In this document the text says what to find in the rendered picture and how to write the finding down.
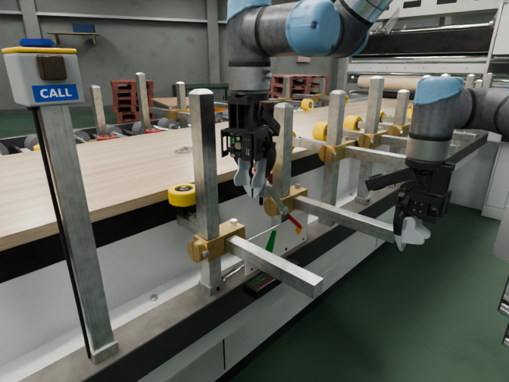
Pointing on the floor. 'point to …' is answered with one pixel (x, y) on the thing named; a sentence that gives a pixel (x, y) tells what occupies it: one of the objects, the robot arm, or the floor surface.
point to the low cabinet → (220, 91)
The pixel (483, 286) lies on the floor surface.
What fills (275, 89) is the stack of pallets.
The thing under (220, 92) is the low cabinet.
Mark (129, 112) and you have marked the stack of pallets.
